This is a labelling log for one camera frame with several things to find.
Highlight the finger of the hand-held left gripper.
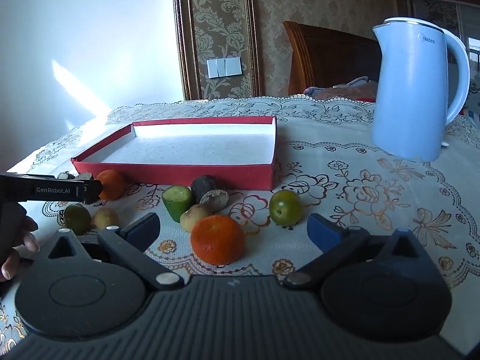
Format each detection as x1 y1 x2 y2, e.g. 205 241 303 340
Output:
83 180 103 205

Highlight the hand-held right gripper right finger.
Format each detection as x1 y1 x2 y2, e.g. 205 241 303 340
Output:
283 213 432 290

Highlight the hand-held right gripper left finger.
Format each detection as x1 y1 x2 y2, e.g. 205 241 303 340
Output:
37 212 185 291

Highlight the orange tangerine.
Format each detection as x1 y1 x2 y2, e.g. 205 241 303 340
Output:
97 170 126 201
190 215 245 266

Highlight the small potato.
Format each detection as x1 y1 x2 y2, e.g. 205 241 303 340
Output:
92 209 121 230

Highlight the green tomato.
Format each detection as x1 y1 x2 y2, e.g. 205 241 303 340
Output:
63 204 92 235

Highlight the green cucumber piece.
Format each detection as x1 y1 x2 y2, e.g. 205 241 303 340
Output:
162 185 194 223

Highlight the green tangerine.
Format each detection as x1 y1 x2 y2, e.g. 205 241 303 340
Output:
269 190 303 227

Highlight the brown longan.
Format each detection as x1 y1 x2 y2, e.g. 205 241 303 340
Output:
179 203 212 232

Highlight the red shallow cardboard box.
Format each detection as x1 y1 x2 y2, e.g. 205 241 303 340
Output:
71 115 278 191

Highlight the person's left hand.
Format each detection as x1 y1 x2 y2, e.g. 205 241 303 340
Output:
0 215 40 283

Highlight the pink patterned blanket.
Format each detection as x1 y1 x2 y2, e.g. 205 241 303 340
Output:
303 76 379 103

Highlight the light blue electric kettle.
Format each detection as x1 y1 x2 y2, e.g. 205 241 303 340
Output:
371 17 471 163

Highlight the wooden bed headboard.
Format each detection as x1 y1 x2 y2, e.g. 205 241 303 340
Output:
282 20 383 96

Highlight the wardrobe with sliding doors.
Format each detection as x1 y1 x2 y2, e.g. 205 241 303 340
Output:
392 0 480 94

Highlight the white wall switch panel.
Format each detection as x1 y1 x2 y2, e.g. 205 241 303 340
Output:
207 57 243 79

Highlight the gold wall moulding frame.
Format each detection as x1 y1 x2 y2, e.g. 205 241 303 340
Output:
170 0 263 101

